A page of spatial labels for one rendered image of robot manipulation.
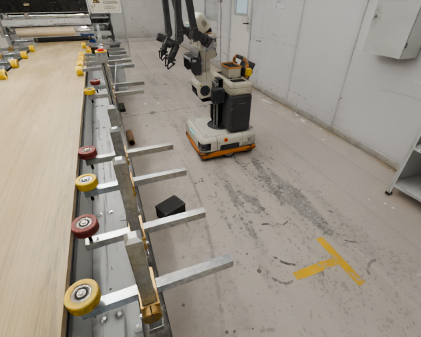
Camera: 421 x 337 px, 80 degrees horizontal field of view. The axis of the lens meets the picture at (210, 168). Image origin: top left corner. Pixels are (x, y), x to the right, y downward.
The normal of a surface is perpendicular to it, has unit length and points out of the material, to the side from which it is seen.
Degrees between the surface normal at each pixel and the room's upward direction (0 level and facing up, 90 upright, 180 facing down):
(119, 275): 0
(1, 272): 0
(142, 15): 90
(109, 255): 0
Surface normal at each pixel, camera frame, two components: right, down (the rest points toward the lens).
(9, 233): 0.00, -0.82
